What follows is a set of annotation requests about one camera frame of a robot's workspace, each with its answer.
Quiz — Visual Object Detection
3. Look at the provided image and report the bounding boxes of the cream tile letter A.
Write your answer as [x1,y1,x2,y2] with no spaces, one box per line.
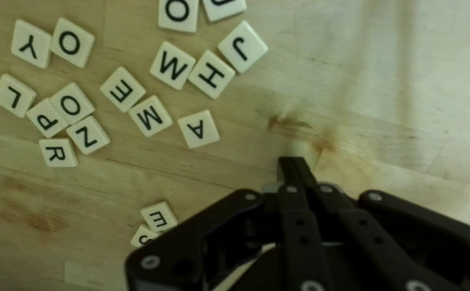
[176,108,223,150]

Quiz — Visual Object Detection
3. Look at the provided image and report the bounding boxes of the cream tile letter E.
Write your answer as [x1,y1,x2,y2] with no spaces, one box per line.
[139,201,181,234]
[99,65,149,115]

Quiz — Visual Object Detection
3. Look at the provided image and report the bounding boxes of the cream tile letter Y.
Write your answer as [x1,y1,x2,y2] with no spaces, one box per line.
[10,18,53,71]

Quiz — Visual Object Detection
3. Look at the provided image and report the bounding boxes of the cream tile letter R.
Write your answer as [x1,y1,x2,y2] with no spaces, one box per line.
[37,137,79,170]

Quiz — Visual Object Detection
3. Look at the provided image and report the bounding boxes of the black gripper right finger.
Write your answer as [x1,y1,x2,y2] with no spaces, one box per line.
[294,157,470,291]

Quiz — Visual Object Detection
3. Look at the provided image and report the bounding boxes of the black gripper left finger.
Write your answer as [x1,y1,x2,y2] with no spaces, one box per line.
[124,157,334,291]

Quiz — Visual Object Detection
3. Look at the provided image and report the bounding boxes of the cream tile letter U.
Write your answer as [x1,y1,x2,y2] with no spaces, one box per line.
[200,0,249,24]

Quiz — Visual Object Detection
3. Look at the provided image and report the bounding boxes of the cream tile letter J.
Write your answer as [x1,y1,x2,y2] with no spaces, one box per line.
[217,19,271,76]

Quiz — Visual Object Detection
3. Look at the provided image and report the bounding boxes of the cream tile letter W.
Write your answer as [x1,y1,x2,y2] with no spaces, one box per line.
[149,40,197,92]

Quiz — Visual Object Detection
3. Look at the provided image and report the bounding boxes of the cream tile letter O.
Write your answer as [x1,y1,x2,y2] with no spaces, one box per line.
[47,81,97,126]
[49,16,97,70]
[157,0,202,36]

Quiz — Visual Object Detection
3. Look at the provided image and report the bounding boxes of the cream tile letter P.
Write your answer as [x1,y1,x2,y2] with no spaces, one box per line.
[24,97,70,141]

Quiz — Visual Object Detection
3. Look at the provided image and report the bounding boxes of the cream tile letter L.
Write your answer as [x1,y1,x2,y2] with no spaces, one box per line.
[0,73,39,120]

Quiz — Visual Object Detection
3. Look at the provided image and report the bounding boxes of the cream tile letter M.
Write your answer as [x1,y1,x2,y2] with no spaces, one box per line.
[128,94,175,139]

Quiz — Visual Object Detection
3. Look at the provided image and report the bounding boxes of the cream tile letter H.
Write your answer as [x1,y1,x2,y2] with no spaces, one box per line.
[187,49,238,102]

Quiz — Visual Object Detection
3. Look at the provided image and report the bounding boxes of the cream tile letter N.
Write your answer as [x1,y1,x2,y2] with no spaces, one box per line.
[65,115,112,157]

